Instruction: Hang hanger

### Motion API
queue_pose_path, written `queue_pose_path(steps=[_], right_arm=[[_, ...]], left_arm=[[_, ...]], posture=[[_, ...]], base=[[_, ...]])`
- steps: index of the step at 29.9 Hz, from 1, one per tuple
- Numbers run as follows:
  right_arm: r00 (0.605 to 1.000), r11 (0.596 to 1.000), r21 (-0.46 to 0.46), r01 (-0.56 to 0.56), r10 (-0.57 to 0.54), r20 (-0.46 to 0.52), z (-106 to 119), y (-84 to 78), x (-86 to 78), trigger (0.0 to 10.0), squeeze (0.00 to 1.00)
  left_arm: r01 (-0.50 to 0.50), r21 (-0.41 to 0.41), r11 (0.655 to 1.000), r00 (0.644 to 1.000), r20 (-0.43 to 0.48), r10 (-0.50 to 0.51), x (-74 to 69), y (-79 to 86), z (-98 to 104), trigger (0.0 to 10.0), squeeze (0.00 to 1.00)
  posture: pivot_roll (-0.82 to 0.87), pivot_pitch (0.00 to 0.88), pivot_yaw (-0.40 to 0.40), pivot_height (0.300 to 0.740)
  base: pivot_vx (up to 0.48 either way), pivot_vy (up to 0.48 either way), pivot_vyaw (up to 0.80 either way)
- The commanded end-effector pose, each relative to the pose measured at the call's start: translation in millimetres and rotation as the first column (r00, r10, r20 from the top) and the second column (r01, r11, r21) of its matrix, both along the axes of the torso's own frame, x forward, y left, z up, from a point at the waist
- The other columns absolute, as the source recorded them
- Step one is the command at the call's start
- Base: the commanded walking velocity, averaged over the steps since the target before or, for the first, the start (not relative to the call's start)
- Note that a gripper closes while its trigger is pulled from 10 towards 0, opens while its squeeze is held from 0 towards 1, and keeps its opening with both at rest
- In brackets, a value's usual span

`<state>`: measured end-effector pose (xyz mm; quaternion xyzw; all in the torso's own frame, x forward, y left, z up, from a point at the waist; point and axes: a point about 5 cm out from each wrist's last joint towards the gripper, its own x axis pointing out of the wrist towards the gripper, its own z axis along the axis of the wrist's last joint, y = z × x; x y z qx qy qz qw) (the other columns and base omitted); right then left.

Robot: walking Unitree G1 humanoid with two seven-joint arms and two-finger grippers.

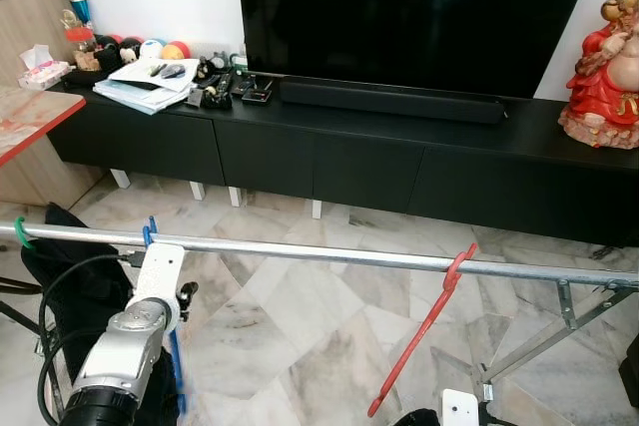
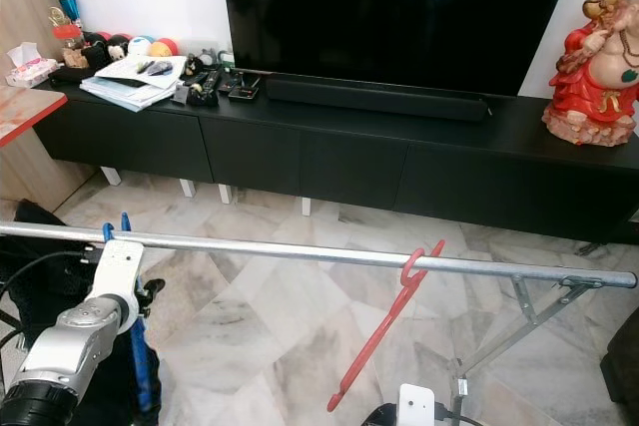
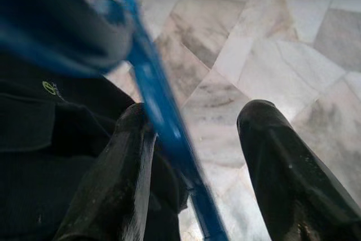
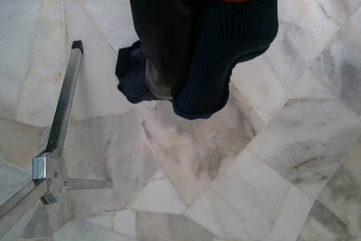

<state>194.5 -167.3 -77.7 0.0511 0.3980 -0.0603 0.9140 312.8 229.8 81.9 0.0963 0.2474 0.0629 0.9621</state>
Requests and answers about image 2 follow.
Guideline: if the blue plastic clothes hanger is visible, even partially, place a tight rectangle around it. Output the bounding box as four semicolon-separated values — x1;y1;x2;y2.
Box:
102;212;156;417

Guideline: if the red plastic clothes hanger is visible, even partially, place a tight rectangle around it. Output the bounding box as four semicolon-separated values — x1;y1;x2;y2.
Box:
326;238;446;413

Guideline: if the black printed T-shirt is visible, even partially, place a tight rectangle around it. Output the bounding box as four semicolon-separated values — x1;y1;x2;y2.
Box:
0;200;161;426

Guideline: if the silver metal clothes rack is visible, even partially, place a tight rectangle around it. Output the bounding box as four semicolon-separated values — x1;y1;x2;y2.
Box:
0;220;639;409

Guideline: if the white paper stack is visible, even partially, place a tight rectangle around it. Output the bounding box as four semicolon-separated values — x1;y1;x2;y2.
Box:
78;55;189;113

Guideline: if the black remote control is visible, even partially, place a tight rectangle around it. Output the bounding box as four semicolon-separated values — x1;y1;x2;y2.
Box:
192;68;223;106

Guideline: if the small black box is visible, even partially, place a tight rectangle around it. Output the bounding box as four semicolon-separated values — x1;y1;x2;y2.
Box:
226;73;261;103

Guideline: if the marble pattern folding table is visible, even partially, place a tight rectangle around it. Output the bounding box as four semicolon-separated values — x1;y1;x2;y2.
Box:
0;85;71;148

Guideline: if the black television console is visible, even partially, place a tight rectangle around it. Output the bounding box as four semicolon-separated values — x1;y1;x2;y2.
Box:
32;75;639;245

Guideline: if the dark brown fabric sofa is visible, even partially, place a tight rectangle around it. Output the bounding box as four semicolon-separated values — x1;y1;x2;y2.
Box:
599;304;639;425

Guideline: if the orange ball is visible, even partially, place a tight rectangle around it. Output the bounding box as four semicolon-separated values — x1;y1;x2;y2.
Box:
149;38;180;59

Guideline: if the white ball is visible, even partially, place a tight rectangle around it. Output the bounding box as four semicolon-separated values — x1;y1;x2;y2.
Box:
126;36;154;58

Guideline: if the black plush toy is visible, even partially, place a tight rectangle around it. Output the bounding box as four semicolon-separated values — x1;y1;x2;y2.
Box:
80;32;131;70

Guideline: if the pink tissue pack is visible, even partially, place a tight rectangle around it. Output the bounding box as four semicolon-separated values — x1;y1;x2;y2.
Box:
5;42;61;88

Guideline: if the jar with red lid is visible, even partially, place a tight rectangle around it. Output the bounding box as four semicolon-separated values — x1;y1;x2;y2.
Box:
50;22;86;70

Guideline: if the black soundbar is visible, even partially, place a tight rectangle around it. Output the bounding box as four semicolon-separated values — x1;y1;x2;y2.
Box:
263;75;493;124

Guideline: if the wooden sideboard with glass top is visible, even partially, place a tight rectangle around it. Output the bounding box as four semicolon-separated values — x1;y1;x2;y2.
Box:
0;0;89;203

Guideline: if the black flat screen television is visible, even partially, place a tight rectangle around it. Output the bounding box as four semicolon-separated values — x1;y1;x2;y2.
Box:
220;0;582;98

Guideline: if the red laughing Buddha statue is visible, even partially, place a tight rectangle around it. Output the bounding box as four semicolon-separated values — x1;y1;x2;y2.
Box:
542;0;639;148

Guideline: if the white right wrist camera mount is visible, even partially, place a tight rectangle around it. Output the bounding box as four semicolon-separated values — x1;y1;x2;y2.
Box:
396;382;438;426

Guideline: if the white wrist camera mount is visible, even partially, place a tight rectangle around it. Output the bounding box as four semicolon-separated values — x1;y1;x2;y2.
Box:
396;382;438;426
87;236;151;335

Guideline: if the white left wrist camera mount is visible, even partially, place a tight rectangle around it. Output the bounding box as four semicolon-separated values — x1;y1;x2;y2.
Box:
87;236;151;335

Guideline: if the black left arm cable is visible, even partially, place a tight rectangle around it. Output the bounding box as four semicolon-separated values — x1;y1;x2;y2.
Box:
0;249;103;299

